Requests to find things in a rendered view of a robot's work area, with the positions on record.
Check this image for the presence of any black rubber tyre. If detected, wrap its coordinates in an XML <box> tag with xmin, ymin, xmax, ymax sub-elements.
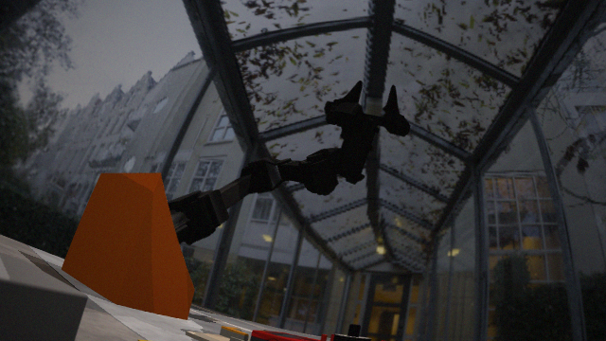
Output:
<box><xmin>333</xmin><ymin>334</ymin><xmax>372</xmax><ymax>341</ymax></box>

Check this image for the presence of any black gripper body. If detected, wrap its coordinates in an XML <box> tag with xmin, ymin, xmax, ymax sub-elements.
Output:
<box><xmin>324</xmin><ymin>101</ymin><xmax>410</xmax><ymax>154</ymax></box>

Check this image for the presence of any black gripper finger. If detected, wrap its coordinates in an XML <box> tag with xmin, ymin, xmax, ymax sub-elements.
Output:
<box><xmin>334</xmin><ymin>81</ymin><xmax>363</xmax><ymax>104</ymax></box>
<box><xmin>383</xmin><ymin>85</ymin><xmax>400</xmax><ymax>114</ymax></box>

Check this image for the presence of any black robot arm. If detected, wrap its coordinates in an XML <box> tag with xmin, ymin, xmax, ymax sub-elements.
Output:
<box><xmin>168</xmin><ymin>101</ymin><xmax>372</xmax><ymax>245</ymax></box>

